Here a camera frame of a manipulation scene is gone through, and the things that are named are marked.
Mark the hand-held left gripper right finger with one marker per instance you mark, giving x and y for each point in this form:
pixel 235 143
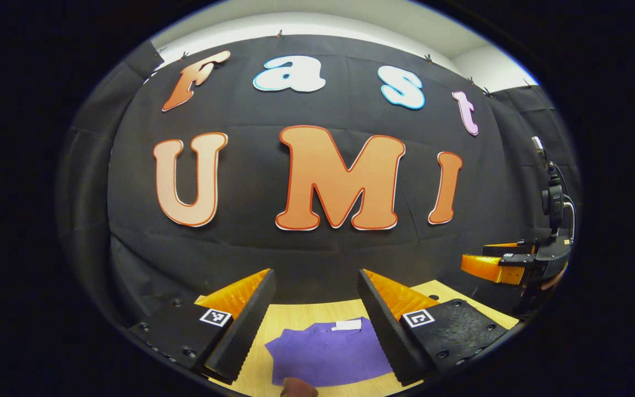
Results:
pixel 386 331

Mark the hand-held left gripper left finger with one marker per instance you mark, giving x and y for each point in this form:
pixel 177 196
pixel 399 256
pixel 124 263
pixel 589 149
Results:
pixel 248 331

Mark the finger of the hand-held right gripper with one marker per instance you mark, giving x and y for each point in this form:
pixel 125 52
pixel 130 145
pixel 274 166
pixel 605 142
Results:
pixel 488 267
pixel 510 249

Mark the purple shirt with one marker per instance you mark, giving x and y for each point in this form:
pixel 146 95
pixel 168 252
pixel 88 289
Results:
pixel 328 353

